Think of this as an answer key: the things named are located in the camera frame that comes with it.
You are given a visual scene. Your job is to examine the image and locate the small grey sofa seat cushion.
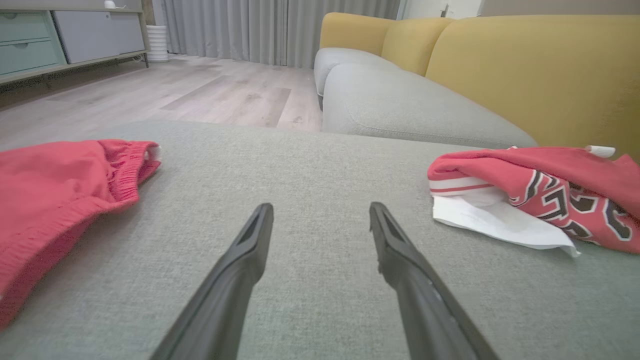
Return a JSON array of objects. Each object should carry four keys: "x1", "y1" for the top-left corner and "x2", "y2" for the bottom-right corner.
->
[{"x1": 313, "y1": 47, "x2": 401, "y2": 97}]

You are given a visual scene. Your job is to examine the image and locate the tv cabinet with green drawers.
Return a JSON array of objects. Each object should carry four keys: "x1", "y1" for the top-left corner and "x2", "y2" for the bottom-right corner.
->
[{"x1": 0, "y1": 7, "x2": 150, "y2": 86}]

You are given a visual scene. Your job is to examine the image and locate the wide yellow sofa backrest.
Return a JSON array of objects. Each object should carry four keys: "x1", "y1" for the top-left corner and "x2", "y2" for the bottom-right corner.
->
[{"x1": 425, "y1": 14, "x2": 640, "y2": 162}]

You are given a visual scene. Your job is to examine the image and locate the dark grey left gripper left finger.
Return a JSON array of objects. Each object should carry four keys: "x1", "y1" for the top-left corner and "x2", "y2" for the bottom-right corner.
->
[{"x1": 150, "y1": 202, "x2": 275, "y2": 360}]

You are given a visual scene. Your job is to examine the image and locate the white door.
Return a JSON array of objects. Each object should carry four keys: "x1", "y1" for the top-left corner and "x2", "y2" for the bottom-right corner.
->
[{"x1": 400, "y1": 0, "x2": 484, "y2": 21}]

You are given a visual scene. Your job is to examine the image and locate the grey pleated curtain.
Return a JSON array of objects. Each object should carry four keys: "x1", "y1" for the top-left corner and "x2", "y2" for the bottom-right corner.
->
[{"x1": 151, "y1": 0, "x2": 402, "y2": 70}]

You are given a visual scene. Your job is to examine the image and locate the narrow yellow sofa backrest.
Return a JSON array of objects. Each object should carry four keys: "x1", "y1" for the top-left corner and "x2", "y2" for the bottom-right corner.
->
[{"x1": 381, "y1": 18, "x2": 454, "y2": 77}]

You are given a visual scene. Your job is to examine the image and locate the large grey sofa seat cushion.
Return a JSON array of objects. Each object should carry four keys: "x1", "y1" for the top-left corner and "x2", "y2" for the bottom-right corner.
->
[{"x1": 321, "y1": 62, "x2": 539, "y2": 149}]

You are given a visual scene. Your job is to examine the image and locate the yellow sofa armrest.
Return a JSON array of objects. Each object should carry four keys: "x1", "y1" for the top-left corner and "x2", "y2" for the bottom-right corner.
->
[{"x1": 319, "y1": 12, "x2": 397, "y2": 57}]

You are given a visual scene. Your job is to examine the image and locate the grey fabric sofa chaise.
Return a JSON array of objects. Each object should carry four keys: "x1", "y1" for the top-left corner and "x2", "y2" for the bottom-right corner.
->
[{"x1": 0, "y1": 120, "x2": 640, "y2": 360}]

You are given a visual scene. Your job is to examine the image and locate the white ribbed plant pot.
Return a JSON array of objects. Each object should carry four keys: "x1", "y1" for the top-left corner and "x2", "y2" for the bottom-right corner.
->
[{"x1": 145, "y1": 25, "x2": 170, "y2": 63}]

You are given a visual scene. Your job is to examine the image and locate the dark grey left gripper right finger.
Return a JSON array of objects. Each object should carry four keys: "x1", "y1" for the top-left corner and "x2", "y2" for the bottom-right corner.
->
[{"x1": 369, "y1": 201, "x2": 501, "y2": 360}]

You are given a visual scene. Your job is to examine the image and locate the red jersey with white trim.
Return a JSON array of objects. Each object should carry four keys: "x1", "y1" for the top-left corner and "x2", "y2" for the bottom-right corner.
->
[{"x1": 427, "y1": 145, "x2": 640, "y2": 259}]

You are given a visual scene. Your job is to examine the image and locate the plain red shorts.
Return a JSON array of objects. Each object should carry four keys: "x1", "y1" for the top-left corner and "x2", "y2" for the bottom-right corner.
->
[{"x1": 0, "y1": 139, "x2": 162, "y2": 331}]

